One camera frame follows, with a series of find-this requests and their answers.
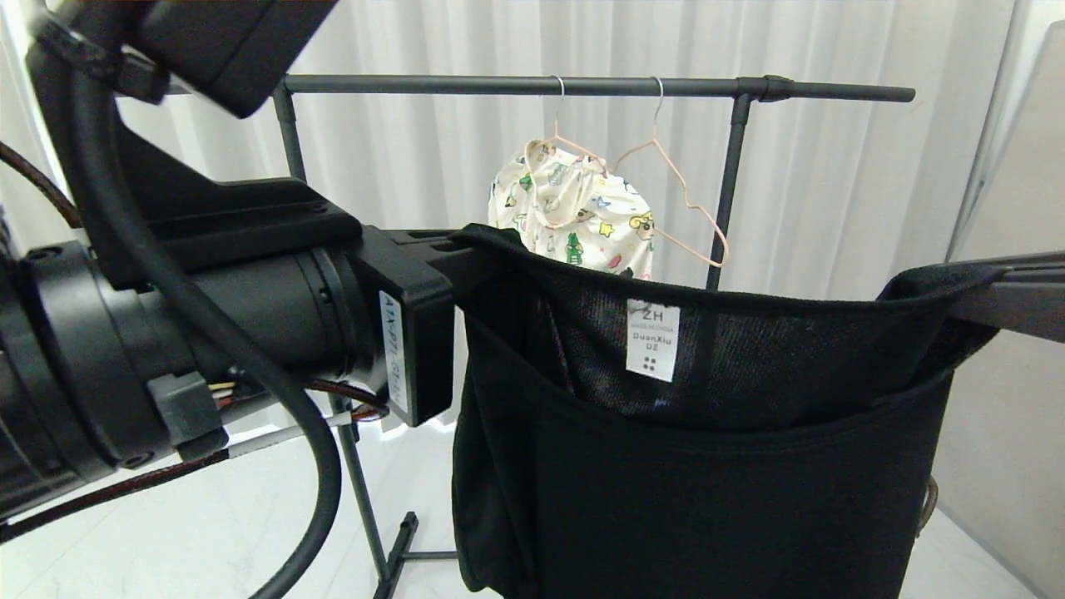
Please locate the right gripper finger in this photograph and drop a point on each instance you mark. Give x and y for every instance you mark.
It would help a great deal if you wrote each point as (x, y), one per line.
(1023, 299)

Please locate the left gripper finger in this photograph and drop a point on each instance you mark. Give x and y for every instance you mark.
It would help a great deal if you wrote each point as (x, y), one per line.
(441, 254)

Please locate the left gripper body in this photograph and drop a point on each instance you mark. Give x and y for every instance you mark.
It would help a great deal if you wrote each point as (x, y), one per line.
(291, 308)

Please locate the cream printed garment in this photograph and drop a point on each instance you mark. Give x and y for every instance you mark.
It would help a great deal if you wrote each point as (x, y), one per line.
(566, 208)

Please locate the pink clothes hanger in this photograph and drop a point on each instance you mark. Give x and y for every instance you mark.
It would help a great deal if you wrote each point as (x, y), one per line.
(657, 116)
(559, 100)

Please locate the black garment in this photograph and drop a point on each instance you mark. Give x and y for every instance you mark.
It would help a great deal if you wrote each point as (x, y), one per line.
(666, 499)

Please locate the black clothes rack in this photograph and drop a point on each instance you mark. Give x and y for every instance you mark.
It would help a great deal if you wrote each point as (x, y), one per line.
(499, 84)

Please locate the white curtain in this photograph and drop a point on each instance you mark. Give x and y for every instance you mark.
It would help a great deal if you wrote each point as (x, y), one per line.
(416, 42)

